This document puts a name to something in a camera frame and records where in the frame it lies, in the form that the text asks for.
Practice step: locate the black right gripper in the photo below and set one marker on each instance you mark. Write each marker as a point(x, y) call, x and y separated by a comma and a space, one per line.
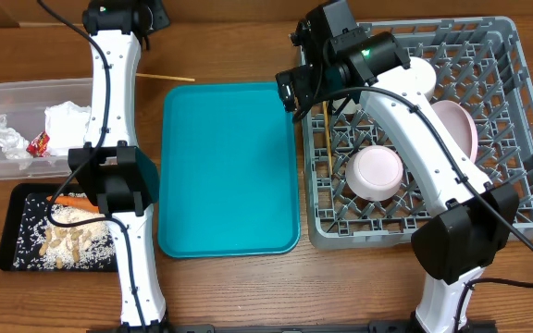
point(307, 79)

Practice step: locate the pink plate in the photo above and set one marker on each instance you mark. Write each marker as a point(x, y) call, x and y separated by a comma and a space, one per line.
point(460, 125)

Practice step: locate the small pink bowl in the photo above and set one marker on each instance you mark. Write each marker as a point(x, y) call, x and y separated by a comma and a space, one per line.
point(375, 173)

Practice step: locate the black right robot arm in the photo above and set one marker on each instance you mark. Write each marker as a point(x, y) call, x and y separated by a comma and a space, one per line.
point(471, 219)

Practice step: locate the black waste tray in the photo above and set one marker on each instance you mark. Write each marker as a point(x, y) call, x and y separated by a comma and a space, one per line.
point(7, 222)

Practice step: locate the cream bowl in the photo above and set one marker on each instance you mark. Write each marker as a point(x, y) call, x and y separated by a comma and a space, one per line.
point(423, 75)

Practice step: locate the orange carrot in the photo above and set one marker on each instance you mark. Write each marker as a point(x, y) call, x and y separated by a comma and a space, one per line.
point(75, 202)

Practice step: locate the foil wrapper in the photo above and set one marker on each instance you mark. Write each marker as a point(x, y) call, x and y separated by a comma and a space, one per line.
point(12, 144)

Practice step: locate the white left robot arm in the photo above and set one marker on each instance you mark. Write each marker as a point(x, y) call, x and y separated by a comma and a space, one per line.
point(111, 169)

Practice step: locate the cream plastic cup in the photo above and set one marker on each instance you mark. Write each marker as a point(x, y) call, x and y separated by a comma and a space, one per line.
point(350, 107)

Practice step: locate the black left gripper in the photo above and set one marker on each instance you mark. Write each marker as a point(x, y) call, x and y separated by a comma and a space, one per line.
point(161, 14)

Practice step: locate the rice and peanut scraps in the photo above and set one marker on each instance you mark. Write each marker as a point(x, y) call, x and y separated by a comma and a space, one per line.
point(42, 246)

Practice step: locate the clear plastic waste bin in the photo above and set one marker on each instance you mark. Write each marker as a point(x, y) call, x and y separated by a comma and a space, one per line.
point(22, 109)

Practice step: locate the red snack wrapper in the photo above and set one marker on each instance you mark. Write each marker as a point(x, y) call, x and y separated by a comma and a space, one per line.
point(38, 146)

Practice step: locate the wooden chopstick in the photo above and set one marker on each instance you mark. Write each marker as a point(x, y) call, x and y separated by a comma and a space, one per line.
point(327, 137)
point(164, 77)

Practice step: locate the white napkin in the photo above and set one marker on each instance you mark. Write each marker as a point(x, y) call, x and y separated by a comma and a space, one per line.
point(66, 125)

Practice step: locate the teal plastic tray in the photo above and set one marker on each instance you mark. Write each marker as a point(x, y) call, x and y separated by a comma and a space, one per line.
point(229, 184)

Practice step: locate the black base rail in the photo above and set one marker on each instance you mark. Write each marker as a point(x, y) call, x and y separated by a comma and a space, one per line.
point(391, 326)

